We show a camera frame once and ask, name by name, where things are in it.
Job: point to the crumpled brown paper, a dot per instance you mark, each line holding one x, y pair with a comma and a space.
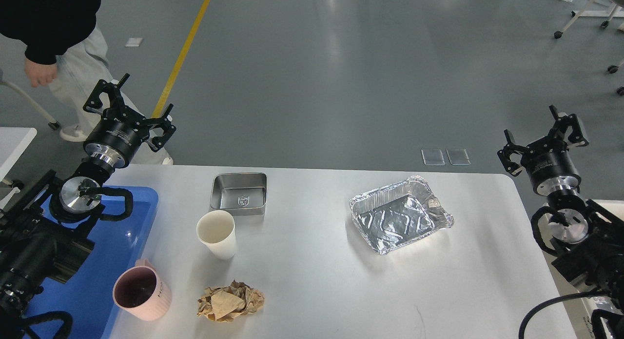
226, 303

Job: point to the cream plastic bin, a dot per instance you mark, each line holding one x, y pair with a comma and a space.
579, 310

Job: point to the clear floor plate right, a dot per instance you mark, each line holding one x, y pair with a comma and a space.
458, 156

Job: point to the clear floor plate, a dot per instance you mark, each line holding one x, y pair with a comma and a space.
433, 157
458, 156

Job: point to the white paper cup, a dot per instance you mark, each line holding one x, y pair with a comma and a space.
216, 230

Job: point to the white side table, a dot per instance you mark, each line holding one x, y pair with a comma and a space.
13, 143

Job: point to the pink ribbed mug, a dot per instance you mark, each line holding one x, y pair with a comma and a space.
141, 291

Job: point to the aluminium foil tray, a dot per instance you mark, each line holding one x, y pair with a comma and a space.
398, 215

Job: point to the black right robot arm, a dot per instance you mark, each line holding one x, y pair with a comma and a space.
585, 239

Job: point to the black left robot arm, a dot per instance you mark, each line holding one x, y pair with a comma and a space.
45, 234

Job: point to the clear floor plate left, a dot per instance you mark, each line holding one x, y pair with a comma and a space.
433, 157

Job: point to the person's hand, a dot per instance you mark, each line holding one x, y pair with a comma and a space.
39, 74

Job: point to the stainless steel rectangular container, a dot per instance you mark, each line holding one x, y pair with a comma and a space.
240, 194

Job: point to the blue plastic tray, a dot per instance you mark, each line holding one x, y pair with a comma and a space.
87, 296

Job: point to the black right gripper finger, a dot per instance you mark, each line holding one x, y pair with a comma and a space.
567, 131
513, 168

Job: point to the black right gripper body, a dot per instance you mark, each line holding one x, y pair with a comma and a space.
549, 166

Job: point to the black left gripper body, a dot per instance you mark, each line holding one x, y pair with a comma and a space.
117, 137

